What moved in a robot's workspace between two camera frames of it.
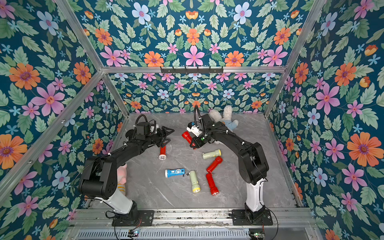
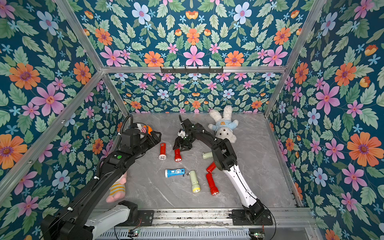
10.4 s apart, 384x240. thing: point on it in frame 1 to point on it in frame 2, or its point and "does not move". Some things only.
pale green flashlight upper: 211,154 does not move
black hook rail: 192,70 does not move
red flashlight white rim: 162,156 does not move
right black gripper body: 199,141 to 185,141
